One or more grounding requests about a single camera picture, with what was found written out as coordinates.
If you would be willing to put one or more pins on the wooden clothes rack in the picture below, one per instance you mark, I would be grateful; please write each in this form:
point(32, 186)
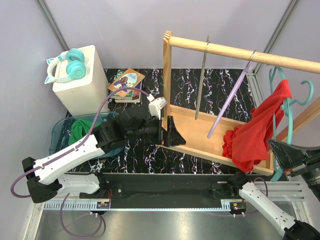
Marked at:
point(194, 130)

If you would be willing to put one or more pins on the teal cat-ear headphones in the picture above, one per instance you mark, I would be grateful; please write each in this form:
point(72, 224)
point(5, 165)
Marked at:
point(75, 67)

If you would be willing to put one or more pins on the orange top book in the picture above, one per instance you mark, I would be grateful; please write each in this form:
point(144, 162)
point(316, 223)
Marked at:
point(129, 79)

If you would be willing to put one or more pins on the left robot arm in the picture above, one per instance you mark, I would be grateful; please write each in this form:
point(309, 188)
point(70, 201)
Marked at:
point(48, 177)

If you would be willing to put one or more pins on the teal hanger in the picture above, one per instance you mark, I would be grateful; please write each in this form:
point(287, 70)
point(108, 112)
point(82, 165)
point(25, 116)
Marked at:
point(287, 108)

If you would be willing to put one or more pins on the purple hanger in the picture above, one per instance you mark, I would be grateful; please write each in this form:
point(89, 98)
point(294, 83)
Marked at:
point(231, 96)

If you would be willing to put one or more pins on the white box stand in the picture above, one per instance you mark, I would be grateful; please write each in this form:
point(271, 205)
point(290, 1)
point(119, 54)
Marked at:
point(85, 95)

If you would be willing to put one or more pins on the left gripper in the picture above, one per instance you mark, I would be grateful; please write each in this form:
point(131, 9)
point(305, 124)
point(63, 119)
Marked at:
point(171, 137)

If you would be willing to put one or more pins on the red tank top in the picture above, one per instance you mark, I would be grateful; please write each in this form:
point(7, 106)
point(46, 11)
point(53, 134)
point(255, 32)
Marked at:
point(247, 145)

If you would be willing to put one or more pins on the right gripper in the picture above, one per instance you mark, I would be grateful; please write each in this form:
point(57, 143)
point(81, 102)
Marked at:
point(289, 156)

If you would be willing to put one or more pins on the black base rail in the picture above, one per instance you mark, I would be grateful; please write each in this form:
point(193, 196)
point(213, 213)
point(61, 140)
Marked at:
point(170, 192)

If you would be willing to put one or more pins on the grey hanger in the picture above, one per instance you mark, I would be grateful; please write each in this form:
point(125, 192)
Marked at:
point(201, 79)

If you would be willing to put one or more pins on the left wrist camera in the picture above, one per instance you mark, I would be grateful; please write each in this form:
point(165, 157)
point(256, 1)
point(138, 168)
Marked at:
point(156, 105)

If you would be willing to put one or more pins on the green tank top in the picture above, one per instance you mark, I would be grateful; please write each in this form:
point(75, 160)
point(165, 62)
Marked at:
point(78, 130)

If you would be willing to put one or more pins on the green bottom book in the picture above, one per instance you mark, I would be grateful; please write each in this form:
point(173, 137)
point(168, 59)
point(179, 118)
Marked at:
point(131, 96)

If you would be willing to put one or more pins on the teal plastic bin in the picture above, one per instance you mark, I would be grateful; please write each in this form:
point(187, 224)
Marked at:
point(62, 131)

